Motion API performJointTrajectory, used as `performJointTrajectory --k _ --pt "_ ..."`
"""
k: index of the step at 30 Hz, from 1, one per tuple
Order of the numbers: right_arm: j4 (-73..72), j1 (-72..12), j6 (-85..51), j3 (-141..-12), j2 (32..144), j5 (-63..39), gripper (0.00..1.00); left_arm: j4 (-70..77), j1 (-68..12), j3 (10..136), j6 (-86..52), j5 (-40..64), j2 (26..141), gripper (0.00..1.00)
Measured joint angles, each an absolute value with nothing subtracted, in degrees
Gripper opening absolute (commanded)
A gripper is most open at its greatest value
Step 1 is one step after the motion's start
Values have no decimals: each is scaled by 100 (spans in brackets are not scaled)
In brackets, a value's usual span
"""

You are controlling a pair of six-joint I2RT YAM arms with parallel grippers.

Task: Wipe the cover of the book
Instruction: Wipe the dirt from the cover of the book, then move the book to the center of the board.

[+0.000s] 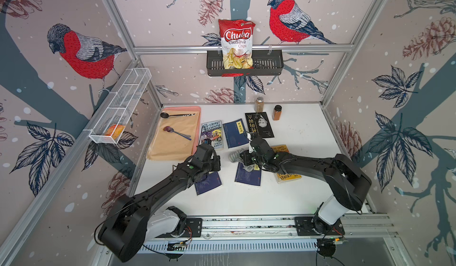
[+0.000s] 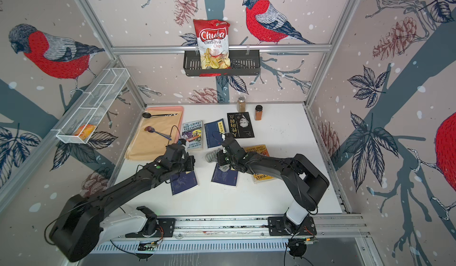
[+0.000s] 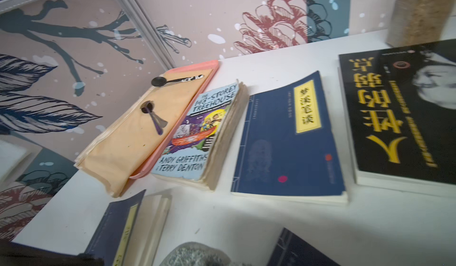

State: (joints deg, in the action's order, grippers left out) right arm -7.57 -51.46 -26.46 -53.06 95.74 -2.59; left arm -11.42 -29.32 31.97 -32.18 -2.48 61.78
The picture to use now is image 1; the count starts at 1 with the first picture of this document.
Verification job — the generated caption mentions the right black cable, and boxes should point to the right black cable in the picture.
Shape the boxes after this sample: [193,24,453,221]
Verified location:
[313,230,346,266]

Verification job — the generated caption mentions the black wall basket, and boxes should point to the black wall basket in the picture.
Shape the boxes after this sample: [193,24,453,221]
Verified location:
[206,50,284,77]

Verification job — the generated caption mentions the glass jar brown spice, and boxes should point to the glass jar brown spice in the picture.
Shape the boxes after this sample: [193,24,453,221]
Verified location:
[255,97,264,113]

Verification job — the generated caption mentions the black Chinese paperback book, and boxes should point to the black Chinese paperback book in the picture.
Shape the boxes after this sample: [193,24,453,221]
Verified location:
[245,112,274,138]

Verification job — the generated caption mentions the yellow treehouse paperback book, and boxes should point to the yellow treehouse paperback book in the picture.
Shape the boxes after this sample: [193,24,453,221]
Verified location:
[271,144,302,184]

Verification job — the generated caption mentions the purple spoon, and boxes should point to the purple spoon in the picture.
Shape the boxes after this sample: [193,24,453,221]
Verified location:
[163,126,192,141]

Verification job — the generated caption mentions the black spoon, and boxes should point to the black spoon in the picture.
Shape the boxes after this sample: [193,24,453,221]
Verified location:
[160,112,196,119]

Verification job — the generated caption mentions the red cassava chips bag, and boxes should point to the red cassava chips bag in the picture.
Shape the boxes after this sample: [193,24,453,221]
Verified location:
[218,19,255,70]

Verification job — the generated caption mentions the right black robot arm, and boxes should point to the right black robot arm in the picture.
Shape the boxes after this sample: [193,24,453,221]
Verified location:
[230,137,372,235]

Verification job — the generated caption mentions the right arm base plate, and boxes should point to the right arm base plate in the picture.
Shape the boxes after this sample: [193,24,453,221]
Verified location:
[294,216,345,236]

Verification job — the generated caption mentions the orange packet in shelf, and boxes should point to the orange packet in shelf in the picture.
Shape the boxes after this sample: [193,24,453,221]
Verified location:
[103,124,125,140]

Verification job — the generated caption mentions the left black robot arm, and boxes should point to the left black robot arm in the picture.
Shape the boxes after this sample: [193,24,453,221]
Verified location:
[95,144,220,262]

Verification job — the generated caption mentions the left black cable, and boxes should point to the left black cable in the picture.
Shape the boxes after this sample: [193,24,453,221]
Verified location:
[94,208,193,260]

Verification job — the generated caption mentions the grey striped cleaning cloth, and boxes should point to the grey striped cleaning cloth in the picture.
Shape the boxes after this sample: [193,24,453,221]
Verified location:
[229,150,243,163]

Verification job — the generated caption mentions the white wire wall shelf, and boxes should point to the white wire wall shelf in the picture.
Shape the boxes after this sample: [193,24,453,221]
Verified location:
[89,68,152,144]

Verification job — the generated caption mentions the black cable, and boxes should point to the black cable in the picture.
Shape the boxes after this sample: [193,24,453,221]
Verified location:
[313,230,346,266]
[94,208,193,260]

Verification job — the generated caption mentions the grey treehouse paperback book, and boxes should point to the grey treehouse paperback book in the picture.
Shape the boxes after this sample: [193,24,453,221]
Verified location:
[199,121,224,150]

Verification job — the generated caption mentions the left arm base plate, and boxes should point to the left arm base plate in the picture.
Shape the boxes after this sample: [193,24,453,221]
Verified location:
[157,218,203,239]

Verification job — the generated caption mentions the glass jar orange spice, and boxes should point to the glass jar orange spice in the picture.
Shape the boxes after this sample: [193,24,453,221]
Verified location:
[273,105,282,121]

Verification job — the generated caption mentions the upper navy thread-bound book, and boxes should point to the upper navy thread-bound book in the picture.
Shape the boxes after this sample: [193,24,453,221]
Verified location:
[223,119,249,148]

